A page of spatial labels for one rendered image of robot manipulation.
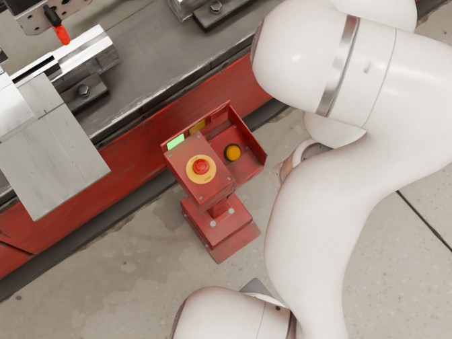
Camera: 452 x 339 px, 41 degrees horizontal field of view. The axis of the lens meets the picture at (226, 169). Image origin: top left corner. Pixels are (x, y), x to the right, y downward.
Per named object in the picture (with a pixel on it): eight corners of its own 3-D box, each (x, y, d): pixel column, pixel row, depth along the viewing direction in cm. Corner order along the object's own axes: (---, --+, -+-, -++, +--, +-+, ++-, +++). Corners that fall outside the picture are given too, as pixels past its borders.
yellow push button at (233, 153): (228, 161, 154) (231, 163, 152) (221, 149, 152) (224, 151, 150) (240, 153, 154) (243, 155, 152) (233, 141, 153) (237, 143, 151)
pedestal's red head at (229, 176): (200, 214, 154) (198, 199, 137) (165, 165, 157) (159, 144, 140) (264, 171, 157) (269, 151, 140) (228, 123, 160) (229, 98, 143)
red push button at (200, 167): (198, 181, 144) (198, 177, 141) (189, 167, 145) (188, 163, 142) (212, 171, 145) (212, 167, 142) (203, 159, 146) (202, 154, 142)
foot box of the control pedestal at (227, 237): (217, 265, 216) (217, 261, 205) (178, 209, 221) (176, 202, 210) (262, 233, 219) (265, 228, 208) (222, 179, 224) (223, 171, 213)
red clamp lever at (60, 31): (65, 49, 112) (51, 23, 102) (54, 33, 112) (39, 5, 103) (73, 44, 112) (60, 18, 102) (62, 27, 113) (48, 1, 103)
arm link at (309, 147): (333, 156, 109) (282, 150, 109) (352, 139, 96) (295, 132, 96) (329, 202, 108) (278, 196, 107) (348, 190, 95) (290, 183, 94)
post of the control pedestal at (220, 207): (213, 218, 208) (212, 181, 156) (204, 206, 209) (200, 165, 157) (226, 210, 209) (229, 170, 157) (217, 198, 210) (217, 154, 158)
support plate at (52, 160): (35, 222, 120) (33, 221, 119) (-30, 120, 125) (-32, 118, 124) (111, 171, 122) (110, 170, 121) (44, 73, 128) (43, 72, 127)
